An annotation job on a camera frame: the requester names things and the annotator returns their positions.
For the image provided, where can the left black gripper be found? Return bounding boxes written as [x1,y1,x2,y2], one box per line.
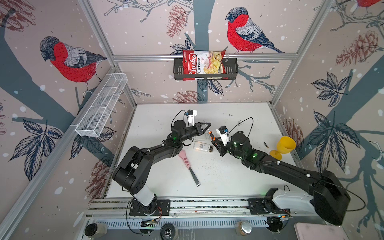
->
[178,122,210,144]

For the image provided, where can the white remote green buttons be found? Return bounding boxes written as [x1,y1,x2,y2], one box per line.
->
[194,142,214,153]

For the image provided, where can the orange black screwdriver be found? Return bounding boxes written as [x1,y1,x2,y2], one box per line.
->
[209,131,216,142]

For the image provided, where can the white remote grey buttons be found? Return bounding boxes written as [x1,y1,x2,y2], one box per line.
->
[193,133,210,142]

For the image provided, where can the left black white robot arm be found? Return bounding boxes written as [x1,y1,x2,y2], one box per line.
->
[113,120,212,212]

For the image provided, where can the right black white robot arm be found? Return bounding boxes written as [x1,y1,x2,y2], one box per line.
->
[209,131,351,226]

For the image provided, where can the red cassava chips bag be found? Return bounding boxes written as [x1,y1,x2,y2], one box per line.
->
[183,50,226,75]

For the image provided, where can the yellow plastic cup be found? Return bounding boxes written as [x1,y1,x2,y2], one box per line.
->
[269,136,297,161]

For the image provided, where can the silver round cap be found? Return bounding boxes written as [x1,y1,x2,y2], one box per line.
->
[235,221,252,236]

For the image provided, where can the black round speaker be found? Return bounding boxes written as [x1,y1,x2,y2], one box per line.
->
[160,223,179,240]

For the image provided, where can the pink pad corner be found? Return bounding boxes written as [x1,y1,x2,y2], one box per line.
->
[294,223,349,240]

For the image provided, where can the black grey cylinder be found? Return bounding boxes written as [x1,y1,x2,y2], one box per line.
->
[85,223,108,238]

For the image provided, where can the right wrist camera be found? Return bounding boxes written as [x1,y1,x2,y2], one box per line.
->
[217,126,229,146]

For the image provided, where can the pink handled scraper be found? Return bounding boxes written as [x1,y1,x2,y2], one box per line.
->
[179,150,201,187]

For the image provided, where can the black wall basket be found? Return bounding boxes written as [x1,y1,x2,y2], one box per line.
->
[173,58,239,81]

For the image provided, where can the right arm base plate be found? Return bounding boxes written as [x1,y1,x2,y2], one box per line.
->
[248,199,290,215]

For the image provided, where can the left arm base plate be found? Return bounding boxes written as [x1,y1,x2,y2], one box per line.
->
[128,198,171,217]

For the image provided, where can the white wire mesh shelf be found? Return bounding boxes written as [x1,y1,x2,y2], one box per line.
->
[75,73,128,138]

